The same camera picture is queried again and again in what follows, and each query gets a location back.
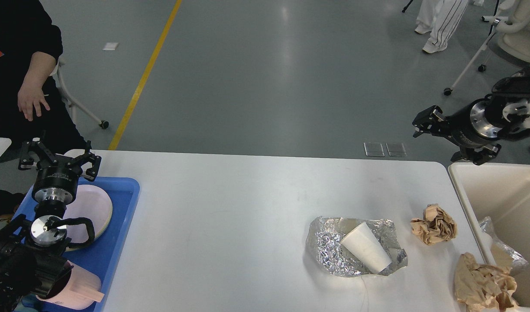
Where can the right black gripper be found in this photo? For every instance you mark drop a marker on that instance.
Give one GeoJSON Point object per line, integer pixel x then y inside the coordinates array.
{"type": "Point", "coordinates": [469, 128]}

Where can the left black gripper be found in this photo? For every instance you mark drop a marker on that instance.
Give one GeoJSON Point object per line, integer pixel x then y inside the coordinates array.
{"type": "Point", "coordinates": [56, 182]}

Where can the pink plate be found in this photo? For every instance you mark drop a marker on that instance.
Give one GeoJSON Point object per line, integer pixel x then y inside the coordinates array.
{"type": "Point", "coordinates": [94, 203]}

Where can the foil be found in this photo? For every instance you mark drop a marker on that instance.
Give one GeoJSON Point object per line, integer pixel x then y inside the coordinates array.
{"type": "Point", "coordinates": [503, 254]}
{"type": "Point", "coordinates": [324, 244]}

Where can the pink mug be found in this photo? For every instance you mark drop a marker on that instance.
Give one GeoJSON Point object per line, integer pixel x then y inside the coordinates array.
{"type": "Point", "coordinates": [81, 289]}

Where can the white paper cup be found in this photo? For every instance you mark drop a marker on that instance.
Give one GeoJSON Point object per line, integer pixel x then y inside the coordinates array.
{"type": "Point", "coordinates": [364, 245]}

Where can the large brown paper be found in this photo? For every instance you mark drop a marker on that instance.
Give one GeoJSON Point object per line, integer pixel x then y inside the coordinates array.
{"type": "Point", "coordinates": [484, 286]}

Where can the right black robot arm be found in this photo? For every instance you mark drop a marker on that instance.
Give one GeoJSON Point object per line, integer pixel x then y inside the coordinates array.
{"type": "Point", "coordinates": [503, 114]}

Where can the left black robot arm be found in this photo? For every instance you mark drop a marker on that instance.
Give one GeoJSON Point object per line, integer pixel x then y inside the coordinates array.
{"type": "Point", "coordinates": [31, 252]}

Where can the seated person's hand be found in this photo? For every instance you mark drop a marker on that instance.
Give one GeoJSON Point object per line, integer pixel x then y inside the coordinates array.
{"type": "Point", "coordinates": [31, 100]}

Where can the grey floor plate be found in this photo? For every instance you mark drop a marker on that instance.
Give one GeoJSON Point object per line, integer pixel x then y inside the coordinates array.
{"type": "Point", "coordinates": [374, 149]}
{"type": "Point", "coordinates": [396, 149]}

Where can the white chair left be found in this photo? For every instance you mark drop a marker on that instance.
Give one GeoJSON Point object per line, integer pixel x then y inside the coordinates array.
{"type": "Point", "coordinates": [73, 103]}

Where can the seated person in black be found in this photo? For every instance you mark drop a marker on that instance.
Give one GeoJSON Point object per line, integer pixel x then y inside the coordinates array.
{"type": "Point", "coordinates": [30, 46]}

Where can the cream plastic bin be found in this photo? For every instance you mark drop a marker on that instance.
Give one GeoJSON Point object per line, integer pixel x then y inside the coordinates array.
{"type": "Point", "coordinates": [501, 192]}

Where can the blue plastic tray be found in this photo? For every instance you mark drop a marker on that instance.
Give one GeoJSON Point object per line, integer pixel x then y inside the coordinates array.
{"type": "Point", "coordinates": [102, 256]}

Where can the walking person white trousers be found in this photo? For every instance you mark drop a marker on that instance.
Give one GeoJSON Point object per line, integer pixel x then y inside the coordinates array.
{"type": "Point", "coordinates": [440, 19]}

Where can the cream office chair right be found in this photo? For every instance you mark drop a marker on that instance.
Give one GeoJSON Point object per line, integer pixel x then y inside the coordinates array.
{"type": "Point", "coordinates": [511, 26]}

